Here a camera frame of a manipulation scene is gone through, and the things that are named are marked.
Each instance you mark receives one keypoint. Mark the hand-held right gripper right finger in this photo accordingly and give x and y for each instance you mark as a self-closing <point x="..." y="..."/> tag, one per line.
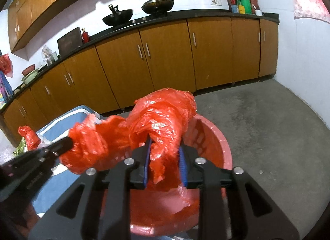
<point x="183" y="168"/>

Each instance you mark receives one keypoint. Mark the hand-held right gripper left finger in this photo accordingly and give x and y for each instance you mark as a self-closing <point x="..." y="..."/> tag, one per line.
<point x="147" y="164"/>

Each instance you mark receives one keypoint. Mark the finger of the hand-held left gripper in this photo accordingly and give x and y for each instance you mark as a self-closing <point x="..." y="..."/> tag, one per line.
<point x="61" y="146"/>

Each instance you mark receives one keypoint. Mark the olive green plastic bag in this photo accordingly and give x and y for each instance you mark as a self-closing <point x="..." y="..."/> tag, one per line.
<point x="21" y="148"/>

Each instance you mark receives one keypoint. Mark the red plastic basin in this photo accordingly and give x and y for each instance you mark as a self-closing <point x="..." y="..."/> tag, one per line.
<point x="214" y="147"/>

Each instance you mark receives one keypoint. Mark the blue white striped tablecloth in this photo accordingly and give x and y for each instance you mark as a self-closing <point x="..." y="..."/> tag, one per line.
<point x="74" y="118"/>

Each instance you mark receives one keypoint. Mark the clear plastic bag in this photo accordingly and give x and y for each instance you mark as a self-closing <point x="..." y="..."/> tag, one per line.
<point x="6" y="149"/>

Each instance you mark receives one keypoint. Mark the small red plastic bag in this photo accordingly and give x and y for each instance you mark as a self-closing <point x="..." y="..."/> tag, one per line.
<point x="29" y="137"/>

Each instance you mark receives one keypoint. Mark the pale green basin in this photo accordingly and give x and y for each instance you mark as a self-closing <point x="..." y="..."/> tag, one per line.
<point x="29" y="79"/>

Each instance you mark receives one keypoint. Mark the colourful printed box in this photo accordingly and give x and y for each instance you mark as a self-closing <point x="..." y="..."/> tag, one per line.
<point x="4" y="95"/>

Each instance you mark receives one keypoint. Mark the reddish brown basin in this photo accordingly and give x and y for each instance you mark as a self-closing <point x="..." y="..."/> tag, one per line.
<point x="28" y="70"/>

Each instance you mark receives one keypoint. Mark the clear plastic container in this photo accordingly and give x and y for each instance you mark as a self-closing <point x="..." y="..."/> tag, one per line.
<point x="49" y="55"/>

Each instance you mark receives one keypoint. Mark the hanging red plastic bag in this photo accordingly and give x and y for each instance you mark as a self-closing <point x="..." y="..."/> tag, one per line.
<point x="5" y="66"/>

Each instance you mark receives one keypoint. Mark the dark rectangular board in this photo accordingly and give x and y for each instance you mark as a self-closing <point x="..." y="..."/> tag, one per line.
<point x="69" y="40"/>

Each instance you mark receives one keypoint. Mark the wooden lower kitchen cabinets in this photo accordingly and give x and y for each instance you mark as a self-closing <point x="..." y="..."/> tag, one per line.
<point x="167" y="57"/>

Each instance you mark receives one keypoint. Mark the red bottle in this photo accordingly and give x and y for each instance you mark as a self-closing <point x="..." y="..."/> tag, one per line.
<point x="85" y="37"/>

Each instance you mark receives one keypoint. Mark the black wok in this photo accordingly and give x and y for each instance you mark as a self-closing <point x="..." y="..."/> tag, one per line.
<point x="117" y="19"/>

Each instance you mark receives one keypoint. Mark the built-in gas stove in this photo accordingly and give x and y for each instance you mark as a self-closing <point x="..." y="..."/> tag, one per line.
<point x="139" y="20"/>

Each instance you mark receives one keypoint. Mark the long wooden upper cabinet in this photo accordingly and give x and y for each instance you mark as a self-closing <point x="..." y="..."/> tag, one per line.
<point x="41" y="0"/>

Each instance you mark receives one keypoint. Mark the wok with metal lid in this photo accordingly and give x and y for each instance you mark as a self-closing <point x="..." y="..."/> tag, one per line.
<point x="157" y="5"/>

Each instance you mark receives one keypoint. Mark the white mug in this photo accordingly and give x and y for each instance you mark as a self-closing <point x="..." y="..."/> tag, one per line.
<point x="258" y="12"/>

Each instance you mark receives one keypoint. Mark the green package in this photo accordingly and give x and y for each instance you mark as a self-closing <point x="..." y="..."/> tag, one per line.
<point x="245" y="5"/>

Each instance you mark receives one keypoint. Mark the white wall socket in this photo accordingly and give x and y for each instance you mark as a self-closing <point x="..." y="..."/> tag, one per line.
<point x="216" y="1"/>

